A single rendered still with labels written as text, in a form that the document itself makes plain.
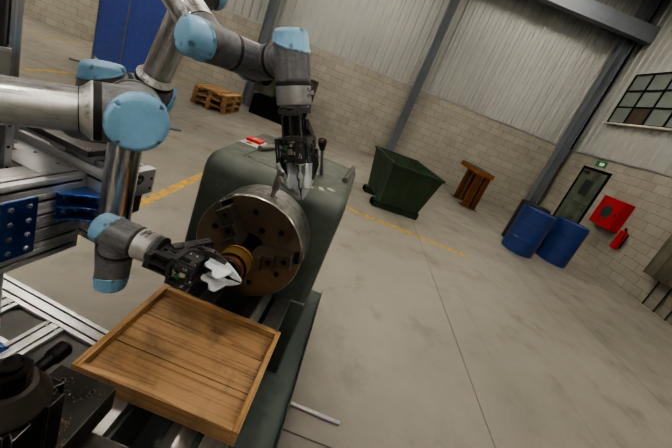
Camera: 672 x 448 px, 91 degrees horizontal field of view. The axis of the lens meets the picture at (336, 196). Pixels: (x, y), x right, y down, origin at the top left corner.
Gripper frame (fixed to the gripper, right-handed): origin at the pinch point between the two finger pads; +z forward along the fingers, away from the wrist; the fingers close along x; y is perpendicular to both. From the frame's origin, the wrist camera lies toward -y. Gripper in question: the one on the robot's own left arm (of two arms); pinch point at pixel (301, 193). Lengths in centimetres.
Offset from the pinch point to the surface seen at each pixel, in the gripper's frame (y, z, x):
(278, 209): -8.5, 6.9, -8.7
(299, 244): -8.4, 17.1, -3.4
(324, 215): -23.9, 13.9, 1.4
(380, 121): -1006, 41, 32
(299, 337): -45, 79, -15
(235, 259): 4.6, 15.6, -16.3
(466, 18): -1016, -244, 274
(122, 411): 29, 37, -32
